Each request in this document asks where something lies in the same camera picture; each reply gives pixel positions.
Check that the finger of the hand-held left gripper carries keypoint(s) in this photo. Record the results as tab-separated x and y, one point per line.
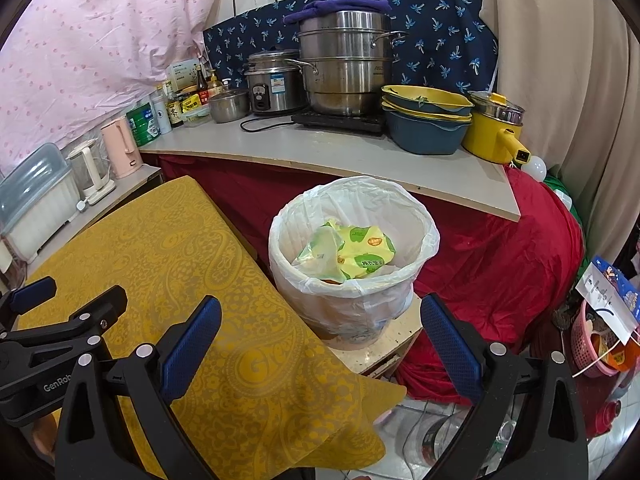
32	295
85	325

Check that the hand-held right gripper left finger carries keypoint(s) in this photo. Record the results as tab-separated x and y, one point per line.
192	340

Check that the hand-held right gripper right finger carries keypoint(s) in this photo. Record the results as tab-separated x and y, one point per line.
450	345

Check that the trash bin with white liner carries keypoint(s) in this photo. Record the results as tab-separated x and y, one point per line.
285	260

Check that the person's left hand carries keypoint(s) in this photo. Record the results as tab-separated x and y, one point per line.
46	432

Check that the wooden board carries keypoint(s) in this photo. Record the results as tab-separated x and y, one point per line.
380	340

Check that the red cloth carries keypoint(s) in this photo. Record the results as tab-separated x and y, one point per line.
475	260

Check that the clear plastic bottle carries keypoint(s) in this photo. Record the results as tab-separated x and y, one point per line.
450	440

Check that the white dish rack with cover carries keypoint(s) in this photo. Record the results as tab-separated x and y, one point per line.
35	200

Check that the white power plug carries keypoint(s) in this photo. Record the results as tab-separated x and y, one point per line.
82	205

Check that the white glass kettle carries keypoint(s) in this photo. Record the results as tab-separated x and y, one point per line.
87	170

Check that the pink electric kettle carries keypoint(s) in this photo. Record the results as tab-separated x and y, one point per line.
117	147

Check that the green cloth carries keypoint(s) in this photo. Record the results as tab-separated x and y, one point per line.
560	195

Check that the white light bulb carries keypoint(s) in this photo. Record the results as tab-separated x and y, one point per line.
532	167

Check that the green tin can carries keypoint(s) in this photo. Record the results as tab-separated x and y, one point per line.
140	127

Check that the large blue and yellow bowl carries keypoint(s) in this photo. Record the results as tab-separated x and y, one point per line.
425	137

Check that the yellow electric pot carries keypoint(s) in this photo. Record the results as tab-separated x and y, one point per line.
487	135

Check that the clear food container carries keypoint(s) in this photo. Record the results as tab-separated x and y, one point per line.
195	117

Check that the dark sauce bottle white label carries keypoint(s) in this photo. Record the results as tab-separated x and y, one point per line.
175	110

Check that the small steel pot with lid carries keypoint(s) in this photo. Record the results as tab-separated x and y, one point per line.
229	107

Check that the yellow label jar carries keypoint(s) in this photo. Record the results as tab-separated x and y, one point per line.
191	104

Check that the black induction cooktop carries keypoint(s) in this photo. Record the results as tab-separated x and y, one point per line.
340	121

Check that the dark bottle red label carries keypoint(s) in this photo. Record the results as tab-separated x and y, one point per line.
202	85

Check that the yellow oil bottle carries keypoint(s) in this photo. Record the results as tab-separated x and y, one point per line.
214	85

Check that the steel rice cooker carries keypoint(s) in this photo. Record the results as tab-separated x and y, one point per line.
272	85

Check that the pink dotted bed sheet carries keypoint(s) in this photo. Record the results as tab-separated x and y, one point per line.
100	35

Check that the beige curtain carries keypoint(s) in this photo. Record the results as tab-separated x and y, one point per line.
575	85

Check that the stainless steel steamer pot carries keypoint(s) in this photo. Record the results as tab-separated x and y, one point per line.
345	75

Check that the navy patterned cloth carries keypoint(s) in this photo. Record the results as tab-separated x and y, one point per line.
440	50

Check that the purple cloth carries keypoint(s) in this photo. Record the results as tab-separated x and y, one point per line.
340	7

